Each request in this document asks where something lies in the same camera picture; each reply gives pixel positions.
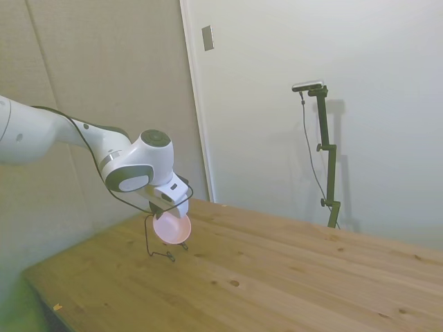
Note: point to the white door frame trim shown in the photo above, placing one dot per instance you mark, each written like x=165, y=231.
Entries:
x=197, y=103

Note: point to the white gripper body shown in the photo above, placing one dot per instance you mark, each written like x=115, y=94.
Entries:
x=180, y=207

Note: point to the grey camera on stand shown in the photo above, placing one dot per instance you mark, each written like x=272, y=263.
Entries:
x=308, y=85

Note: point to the grey wall switch plate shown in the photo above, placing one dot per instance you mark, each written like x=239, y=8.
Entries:
x=208, y=38

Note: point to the dark green camera stand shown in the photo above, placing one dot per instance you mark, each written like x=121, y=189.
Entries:
x=328, y=162

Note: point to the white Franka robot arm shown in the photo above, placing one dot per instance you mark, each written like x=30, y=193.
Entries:
x=69, y=138

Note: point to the pink plastic bowl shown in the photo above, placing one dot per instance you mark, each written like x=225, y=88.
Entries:
x=172, y=228

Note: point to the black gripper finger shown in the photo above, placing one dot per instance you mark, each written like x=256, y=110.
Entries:
x=155, y=209

